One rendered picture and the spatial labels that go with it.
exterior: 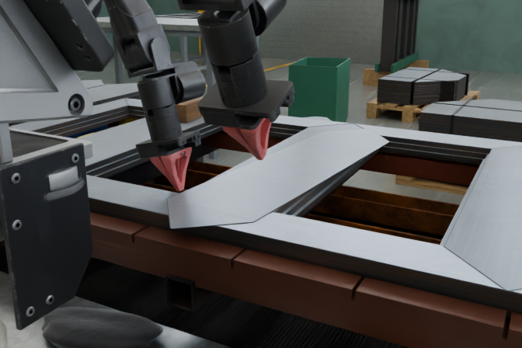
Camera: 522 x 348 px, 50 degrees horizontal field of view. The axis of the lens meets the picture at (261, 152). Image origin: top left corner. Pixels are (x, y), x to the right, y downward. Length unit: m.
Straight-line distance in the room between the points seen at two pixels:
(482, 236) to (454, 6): 8.36
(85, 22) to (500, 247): 0.65
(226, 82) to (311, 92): 4.15
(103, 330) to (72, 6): 0.61
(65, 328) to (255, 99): 0.47
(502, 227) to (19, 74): 0.73
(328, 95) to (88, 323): 4.00
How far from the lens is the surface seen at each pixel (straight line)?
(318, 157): 1.21
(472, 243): 0.86
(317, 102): 4.78
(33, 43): 0.40
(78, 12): 0.38
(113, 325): 0.92
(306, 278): 0.77
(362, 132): 1.43
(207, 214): 0.91
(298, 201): 0.99
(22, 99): 0.40
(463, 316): 0.73
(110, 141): 1.37
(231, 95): 0.64
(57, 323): 0.95
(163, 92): 0.99
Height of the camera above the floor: 1.20
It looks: 16 degrees down
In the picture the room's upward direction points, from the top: straight up
